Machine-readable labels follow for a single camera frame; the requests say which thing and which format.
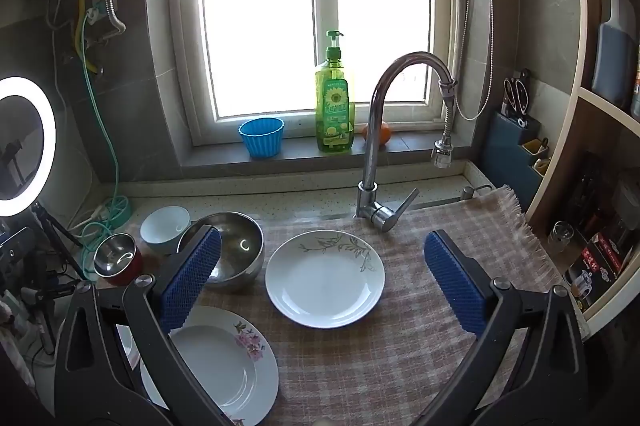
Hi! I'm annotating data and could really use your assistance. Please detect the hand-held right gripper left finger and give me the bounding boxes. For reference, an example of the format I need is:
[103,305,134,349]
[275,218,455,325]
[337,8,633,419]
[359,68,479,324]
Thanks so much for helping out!
[54,223,236,426]

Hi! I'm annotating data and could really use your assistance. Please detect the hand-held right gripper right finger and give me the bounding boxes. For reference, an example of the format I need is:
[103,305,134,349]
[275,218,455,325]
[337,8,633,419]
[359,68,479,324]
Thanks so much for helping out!
[417,229,589,426]

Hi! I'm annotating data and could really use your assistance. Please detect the large stainless steel bowl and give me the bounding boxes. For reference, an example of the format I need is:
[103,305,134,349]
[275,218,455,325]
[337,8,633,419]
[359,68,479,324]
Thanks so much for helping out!
[176,212,265,291]

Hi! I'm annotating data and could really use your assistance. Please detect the light blue ceramic bowl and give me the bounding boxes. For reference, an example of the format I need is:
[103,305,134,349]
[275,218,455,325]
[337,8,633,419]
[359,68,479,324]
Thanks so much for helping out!
[139,206,192,256]

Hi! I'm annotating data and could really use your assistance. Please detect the red bowl with steel lining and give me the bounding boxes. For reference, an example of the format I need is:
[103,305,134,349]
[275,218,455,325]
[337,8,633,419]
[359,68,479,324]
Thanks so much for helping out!
[93,233,145,287]

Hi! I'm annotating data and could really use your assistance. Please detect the white plate with pink flowers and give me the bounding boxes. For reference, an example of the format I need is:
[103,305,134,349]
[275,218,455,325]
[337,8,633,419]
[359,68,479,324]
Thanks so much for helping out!
[116,305,280,426]

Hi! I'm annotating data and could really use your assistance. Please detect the white plate with leaf print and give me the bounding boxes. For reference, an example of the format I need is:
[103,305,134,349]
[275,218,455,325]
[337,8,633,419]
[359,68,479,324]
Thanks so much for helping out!
[265,230,387,329]

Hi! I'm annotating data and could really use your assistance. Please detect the teal round plastic reel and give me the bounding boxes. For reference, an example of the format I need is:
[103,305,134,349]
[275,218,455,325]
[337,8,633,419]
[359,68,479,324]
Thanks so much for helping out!
[106,196,134,228]

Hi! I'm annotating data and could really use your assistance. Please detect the pink checked cloth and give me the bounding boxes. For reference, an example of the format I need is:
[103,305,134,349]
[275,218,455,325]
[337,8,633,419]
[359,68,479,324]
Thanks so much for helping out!
[130,185,591,426]

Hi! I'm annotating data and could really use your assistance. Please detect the clear drinking glass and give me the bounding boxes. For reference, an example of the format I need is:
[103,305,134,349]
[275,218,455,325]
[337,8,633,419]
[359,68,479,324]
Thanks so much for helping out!
[548,221,575,253]

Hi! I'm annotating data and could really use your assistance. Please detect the blue-grey knife holder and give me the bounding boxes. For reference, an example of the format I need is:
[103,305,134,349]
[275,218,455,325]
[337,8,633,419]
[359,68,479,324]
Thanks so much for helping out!
[482,108,552,214]

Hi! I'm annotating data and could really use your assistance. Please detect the black box with red print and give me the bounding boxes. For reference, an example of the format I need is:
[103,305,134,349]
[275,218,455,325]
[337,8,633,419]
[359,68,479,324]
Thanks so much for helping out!
[565,233,626,308]

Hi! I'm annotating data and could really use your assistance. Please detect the black tripod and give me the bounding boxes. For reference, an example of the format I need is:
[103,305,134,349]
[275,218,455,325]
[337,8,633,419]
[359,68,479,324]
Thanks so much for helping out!
[31,202,89,280]

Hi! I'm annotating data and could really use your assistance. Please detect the wooden shelf unit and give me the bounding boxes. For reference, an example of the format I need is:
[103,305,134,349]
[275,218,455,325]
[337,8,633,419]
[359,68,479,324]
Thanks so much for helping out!
[522,0,640,338]

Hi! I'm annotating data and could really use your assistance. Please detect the chrome kitchen faucet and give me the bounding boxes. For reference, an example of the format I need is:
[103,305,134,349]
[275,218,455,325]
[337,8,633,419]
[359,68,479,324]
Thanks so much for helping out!
[356,51,458,233]

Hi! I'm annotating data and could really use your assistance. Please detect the blue fluted plastic cup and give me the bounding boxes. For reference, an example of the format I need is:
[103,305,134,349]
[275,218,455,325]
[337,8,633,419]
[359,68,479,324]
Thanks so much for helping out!
[238,117,286,158]

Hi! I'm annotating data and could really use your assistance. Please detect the orange fruit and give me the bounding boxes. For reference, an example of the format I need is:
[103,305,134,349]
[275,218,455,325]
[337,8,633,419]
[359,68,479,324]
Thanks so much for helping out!
[362,122,392,146]

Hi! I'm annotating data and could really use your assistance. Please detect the green dish soap bottle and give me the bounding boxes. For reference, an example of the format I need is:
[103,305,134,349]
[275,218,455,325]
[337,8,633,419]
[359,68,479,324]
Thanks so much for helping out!
[315,30,356,153]

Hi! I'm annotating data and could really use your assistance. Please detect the plastic jug of dark liquid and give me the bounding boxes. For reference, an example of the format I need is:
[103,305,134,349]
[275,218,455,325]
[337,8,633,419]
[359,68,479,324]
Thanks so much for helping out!
[592,0,640,109]

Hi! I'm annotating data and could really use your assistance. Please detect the white framed window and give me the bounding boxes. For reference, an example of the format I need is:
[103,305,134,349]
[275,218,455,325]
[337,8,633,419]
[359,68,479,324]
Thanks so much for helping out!
[167,0,468,148]

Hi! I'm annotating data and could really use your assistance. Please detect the teal hose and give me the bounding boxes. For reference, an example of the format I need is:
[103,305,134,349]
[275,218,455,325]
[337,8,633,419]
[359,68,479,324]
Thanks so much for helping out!
[79,8,133,279]

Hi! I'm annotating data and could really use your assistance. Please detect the black handled scissors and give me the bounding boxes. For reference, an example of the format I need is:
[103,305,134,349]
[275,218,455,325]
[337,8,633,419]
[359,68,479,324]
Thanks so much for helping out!
[502,68,532,118]

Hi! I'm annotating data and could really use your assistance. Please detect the white ring light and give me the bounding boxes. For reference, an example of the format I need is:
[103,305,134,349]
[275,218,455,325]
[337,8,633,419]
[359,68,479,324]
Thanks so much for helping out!
[0,76,57,218]

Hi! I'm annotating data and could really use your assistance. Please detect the beaded blind cord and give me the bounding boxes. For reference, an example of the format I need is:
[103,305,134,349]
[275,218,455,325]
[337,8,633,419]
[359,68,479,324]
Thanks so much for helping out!
[456,0,496,123]

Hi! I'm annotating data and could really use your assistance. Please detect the yellow gas hose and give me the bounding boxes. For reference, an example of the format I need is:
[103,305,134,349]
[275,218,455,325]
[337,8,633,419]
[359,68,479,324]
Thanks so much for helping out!
[74,0,101,74]

